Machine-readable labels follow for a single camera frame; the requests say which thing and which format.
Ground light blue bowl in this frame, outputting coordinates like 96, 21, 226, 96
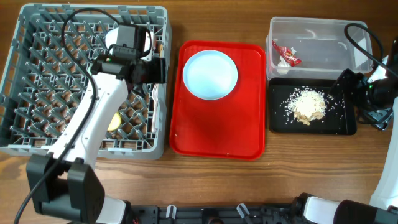
105, 27, 119, 49

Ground yellow cup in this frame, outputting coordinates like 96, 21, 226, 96
107, 112, 121, 131

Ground light blue plate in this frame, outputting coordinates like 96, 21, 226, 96
182, 50, 238, 100

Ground red snack wrapper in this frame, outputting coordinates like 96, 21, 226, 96
272, 40, 302, 67

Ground white plastic fork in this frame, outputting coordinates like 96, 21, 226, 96
151, 83, 159, 133

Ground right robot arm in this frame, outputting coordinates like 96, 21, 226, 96
289, 40, 397, 224

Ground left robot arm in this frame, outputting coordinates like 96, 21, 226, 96
26, 24, 167, 223

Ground grey plastic dishwasher rack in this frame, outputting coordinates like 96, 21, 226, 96
1, 4, 172, 159

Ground food scraps pile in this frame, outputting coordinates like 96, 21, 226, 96
279, 86, 339, 126

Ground black plastic tray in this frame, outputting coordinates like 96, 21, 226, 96
268, 78, 357, 135

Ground clear plastic bin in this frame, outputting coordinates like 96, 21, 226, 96
266, 17, 373, 80

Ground red plastic tray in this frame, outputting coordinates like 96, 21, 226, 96
169, 40, 266, 160

